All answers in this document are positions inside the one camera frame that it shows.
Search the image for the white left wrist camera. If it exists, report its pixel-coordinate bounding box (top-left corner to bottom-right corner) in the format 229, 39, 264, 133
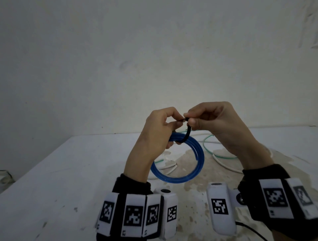
154, 188, 179, 240

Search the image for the black left wristband with markers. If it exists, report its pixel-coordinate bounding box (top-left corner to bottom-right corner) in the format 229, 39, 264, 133
95, 173, 164, 241

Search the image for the green cable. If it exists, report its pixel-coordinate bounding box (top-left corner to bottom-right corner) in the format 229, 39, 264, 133
154, 129, 238, 164

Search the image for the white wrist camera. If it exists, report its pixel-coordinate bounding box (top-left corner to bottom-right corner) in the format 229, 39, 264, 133
206, 182, 246, 236
154, 188, 179, 240

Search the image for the white socket with black cord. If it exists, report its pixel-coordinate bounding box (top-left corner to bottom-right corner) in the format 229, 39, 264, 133
0, 170, 14, 185

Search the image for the person's left forearm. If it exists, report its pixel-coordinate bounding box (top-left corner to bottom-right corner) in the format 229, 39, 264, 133
123, 149, 162, 184

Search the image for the black right wristband with markers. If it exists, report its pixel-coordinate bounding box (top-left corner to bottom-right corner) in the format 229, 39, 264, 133
238, 164, 318, 241

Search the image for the black right camera cord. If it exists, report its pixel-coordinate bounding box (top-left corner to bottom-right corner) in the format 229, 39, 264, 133
235, 221, 269, 241

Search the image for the blue cable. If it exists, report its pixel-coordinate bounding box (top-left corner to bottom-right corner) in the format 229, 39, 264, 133
150, 132, 205, 184

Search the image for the black zip tie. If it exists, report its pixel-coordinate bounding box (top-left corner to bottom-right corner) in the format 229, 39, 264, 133
175, 117, 192, 144

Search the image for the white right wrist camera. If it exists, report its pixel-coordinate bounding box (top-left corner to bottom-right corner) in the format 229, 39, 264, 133
206, 182, 246, 236

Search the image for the white cable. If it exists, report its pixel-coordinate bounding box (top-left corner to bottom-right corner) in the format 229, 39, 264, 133
148, 139, 274, 180

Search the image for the person's right hand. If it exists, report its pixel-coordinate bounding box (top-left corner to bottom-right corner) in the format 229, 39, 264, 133
183, 101, 256, 159

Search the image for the black wristband with markers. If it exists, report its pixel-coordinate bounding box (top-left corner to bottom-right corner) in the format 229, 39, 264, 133
238, 164, 318, 241
95, 173, 164, 241

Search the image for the person's left hand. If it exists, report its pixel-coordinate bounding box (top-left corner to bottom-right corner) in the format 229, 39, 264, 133
135, 107, 186, 164

